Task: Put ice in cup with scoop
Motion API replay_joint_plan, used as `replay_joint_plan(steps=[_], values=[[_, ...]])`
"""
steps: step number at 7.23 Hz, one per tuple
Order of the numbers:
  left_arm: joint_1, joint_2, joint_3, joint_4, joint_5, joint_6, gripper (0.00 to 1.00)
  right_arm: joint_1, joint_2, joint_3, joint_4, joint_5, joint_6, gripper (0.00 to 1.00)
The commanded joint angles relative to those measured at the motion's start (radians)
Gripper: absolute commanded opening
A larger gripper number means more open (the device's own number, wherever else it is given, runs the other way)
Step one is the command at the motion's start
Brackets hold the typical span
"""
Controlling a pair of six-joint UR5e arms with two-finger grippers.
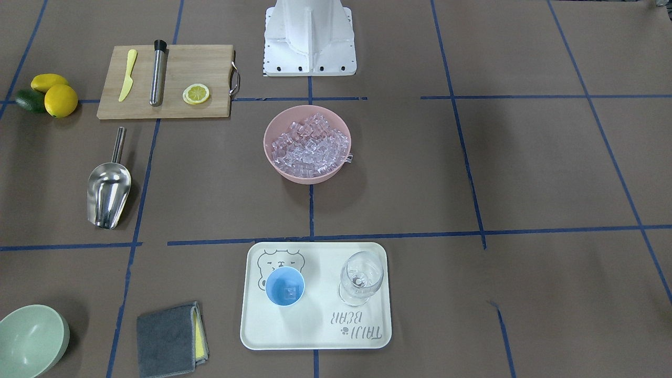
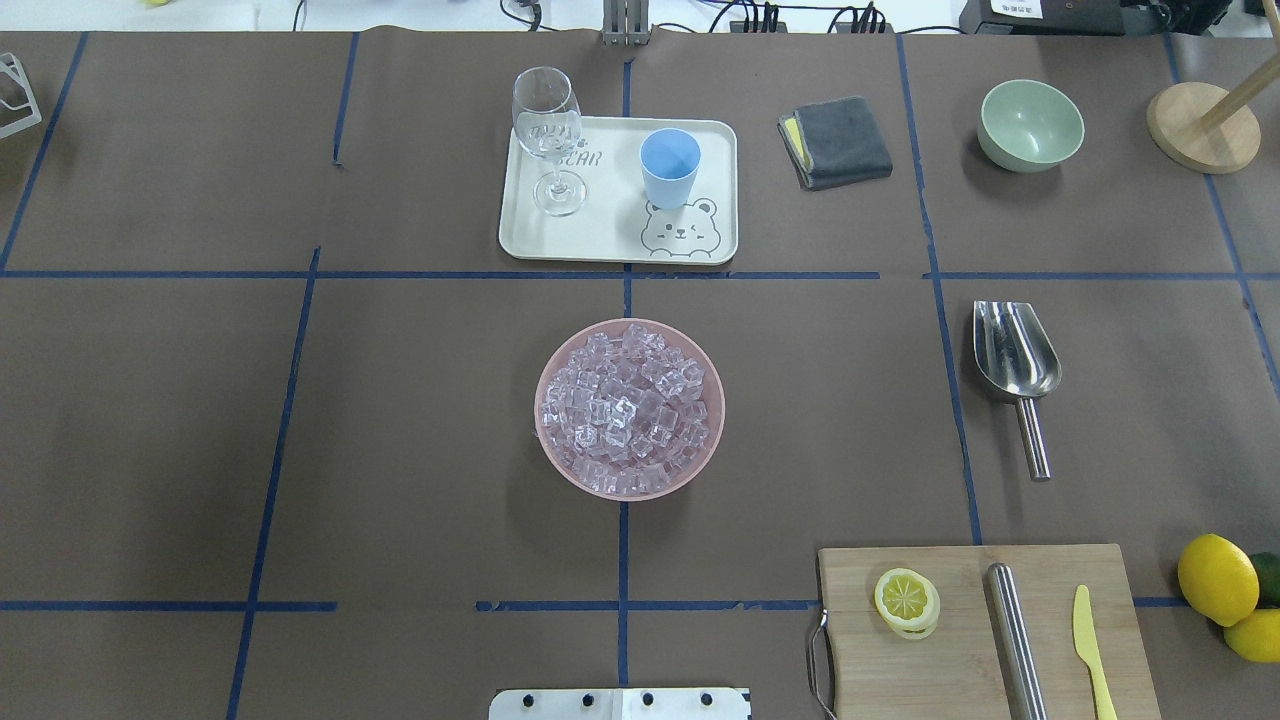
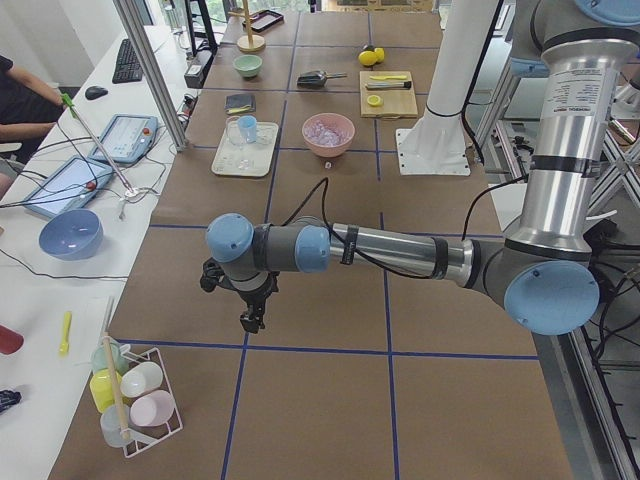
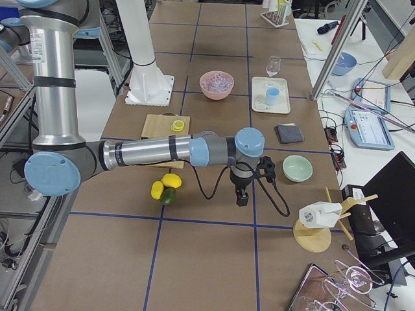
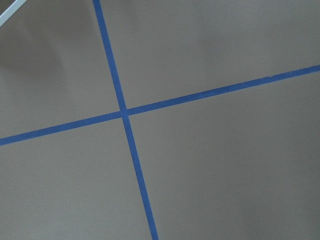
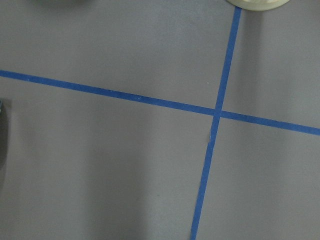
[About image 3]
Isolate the steel ice scoop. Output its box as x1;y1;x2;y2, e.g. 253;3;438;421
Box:
296;70;348;89

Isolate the bamboo cutting board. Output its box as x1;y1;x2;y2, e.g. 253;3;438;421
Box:
359;70;418;118

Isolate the red object on desk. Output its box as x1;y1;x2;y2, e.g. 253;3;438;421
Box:
0;325;24;355

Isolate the far blue teach pendant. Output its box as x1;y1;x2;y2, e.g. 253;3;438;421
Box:
99;114;159;165

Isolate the wooden stick in rack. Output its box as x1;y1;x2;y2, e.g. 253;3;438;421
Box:
102;334;131;438

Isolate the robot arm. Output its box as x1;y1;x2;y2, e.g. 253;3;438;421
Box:
200;1;639;335

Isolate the black keyboard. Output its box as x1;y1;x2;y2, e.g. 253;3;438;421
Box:
112;38;143;84

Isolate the folded dark umbrella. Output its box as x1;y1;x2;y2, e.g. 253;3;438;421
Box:
0;390;22;413

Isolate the blue teach pendant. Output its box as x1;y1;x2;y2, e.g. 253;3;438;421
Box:
99;114;159;165
22;155;114;218

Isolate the pink cup in rack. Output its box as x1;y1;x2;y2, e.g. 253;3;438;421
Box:
130;390;175;427

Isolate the light green bowl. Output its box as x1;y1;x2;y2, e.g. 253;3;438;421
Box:
233;54;263;79

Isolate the grey cup in rack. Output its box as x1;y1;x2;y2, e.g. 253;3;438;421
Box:
100;404;133;448

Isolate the blue bowl on desk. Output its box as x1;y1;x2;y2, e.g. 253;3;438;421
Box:
39;209;104;261

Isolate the black computer mouse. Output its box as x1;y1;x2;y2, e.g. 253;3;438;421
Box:
84;85;109;101

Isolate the aluminium frame post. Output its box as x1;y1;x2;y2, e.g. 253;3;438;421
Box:
113;0;187;152

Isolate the lemon slice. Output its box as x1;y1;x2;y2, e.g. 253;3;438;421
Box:
366;95;384;107

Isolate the steel muddler black cap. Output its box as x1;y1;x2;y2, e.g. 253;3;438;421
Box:
365;81;412;91

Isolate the cream bear tray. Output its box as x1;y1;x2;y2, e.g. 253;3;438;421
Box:
211;122;279;178

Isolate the pink bowl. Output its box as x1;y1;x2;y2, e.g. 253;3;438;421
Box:
301;112;355;158

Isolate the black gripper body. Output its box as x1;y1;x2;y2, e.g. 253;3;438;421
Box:
200;258;279;320

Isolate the yellow spoon on desk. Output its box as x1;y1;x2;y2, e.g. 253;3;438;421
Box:
58;311;72;356

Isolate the near blue teach pendant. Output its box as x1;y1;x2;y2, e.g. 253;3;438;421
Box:
22;155;114;218

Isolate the yellow plastic knife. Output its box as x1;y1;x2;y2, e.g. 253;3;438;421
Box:
369;75;408;81

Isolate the clear ice cubes pile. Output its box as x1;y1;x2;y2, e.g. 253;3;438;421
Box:
304;120;350;147

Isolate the dark framed tray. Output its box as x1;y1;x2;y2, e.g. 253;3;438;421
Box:
250;10;284;33

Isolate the white wire cup rack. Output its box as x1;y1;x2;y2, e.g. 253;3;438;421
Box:
89;340;183;459

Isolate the wooden cup tree stand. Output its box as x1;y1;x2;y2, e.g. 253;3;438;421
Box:
229;0;266;54

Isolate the white cup in rack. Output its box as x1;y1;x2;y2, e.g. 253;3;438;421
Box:
120;361;164;398

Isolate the yellow cup in rack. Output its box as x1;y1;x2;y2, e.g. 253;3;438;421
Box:
89;369;115;413

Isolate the yellow lemon round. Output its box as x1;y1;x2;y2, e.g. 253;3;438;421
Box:
358;50;378;67

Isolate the yellow lemon oblong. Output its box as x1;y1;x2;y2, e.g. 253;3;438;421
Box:
374;47;385;64

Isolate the metal rod with green tip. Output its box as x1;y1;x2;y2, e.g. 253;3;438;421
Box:
61;93;142;201

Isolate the blue plastic cup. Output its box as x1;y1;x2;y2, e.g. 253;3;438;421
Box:
237;115;258;144

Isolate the black box on desk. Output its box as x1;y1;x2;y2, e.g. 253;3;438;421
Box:
184;50;214;89

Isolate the green cup in rack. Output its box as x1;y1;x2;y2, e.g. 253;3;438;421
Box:
91;340;129;375

